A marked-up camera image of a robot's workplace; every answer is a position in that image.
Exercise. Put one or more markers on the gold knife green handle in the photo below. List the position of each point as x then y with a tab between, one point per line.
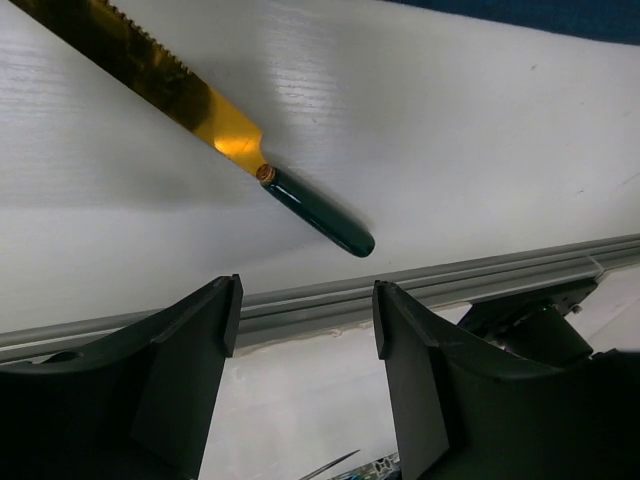
115	43

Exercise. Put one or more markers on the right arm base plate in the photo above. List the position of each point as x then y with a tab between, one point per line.
533	324

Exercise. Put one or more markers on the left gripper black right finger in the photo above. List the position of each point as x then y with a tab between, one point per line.
465	408

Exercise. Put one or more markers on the aluminium front rail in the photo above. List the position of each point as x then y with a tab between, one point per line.
277	315

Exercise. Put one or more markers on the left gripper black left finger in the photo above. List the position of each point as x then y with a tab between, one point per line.
135	404

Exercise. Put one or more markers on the blue placemat with whale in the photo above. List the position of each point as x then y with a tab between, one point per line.
614	21

